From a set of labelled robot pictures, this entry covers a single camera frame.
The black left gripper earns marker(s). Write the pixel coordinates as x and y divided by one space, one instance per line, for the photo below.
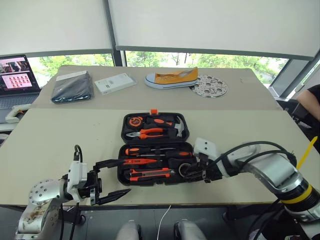
92 186

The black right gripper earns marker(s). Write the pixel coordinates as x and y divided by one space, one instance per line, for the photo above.
208 170

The black electrical tape roll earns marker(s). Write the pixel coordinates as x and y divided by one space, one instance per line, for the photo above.
180 169

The orange black screwdriver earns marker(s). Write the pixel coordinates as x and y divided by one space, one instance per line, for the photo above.
132 151
182 154

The orange tester pen screwdriver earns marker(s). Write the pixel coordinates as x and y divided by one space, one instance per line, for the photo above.
136 161

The orange black utility knife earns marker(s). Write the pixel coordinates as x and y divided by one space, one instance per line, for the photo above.
150 173

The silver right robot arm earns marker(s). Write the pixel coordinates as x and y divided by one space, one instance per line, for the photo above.
277 170

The black tool case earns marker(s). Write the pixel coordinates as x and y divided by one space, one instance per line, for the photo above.
150 143

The grey rounded shape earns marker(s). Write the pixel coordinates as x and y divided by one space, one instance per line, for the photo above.
128 230
190 231

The orange black tape measure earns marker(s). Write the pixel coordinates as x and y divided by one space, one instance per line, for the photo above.
135 121

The round perforated metal disc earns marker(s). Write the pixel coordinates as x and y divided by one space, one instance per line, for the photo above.
211 87

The white flat cardboard box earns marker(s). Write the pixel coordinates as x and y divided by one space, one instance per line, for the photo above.
115 83

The yellow canvas sneaker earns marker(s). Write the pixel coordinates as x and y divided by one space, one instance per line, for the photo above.
170 77

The dark folded cloth in wrap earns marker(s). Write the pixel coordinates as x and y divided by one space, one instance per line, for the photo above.
71 87

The black office chair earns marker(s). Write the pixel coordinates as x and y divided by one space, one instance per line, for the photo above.
303 120

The grey slanted window pillar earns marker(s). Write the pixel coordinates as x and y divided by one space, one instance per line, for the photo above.
287 80

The open grey laptop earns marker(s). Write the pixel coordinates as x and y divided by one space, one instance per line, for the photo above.
15 92

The person in black shirt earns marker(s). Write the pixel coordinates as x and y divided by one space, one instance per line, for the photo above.
310 100

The white roller blind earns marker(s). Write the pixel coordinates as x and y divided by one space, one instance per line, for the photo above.
212 25
55 25

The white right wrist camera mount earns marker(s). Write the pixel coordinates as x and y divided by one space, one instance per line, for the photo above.
206 147

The black table leg bracket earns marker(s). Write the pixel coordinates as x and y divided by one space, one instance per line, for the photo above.
71 213
235 212

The grey window frame post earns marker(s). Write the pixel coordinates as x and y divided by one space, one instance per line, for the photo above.
118 58

